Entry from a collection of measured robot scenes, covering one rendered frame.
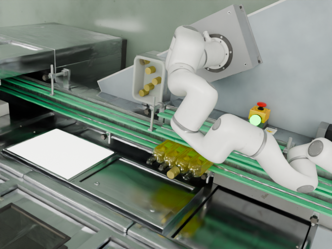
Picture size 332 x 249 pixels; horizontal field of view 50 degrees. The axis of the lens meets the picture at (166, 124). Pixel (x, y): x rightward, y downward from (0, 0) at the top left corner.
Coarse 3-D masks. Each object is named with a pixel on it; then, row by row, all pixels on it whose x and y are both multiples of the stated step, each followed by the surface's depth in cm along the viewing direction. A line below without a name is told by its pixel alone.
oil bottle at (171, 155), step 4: (180, 144) 157; (172, 148) 153; (176, 148) 153; (180, 148) 153; (184, 148) 154; (188, 148) 155; (168, 152) 149; (172, 152) 149; (176, 152) 150; (180, 152) 150; (184, 152) 152; (164, 156) 147; (168, 156) 146; (172, 156) 146; (176, 156) 147; (164, 160) 147; (168, 160) 146; (172, 160) 145; (172, 164) 146
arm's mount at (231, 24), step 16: (208, 16) 143; (224, 16) 139; (240, 16) 140; (208, 32) 144; (224, 32) 140; (240, 32) 137; (240, 48) 138; (256, 48) 146; (240, 64) 140; (256, 64) 142; (208, 80) 150
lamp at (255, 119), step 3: (255, 114) 148; (252, 117) 147; (255, 117) 146; (258, 117) 146; (252, 120) 147; (255, 120) 146; (258, 120) 146; (252, 123) 147; (255, 123) 146; (258, 123) 146
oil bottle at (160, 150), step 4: (168, 140) 158; (160, 144) 154; (164, 144) 154; (168, 144) 155; (172, 144) 155; (176, 144) 157; (156, 148) 150; (160, 148) 151; (164, 148) 151; (168, 148) 152; (152, 152) 149; (156, 152) 148; (160, 152) 148; (164, 152) 149; (160, 156) 148; (160, 160) 148
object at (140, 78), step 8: (136, 56) 169; (136, 64) 171; (152, 64) 174; (160, 64) 172; (136, 72) 173; (144, 72) 178; (160, 72) 173; (136, 80) 175; (144, 80) 180; (136, 88) 177; (160, 88) 176; (136, 96) 178; (144, 96) 179; (152, 96) 179; (160, 96) 169
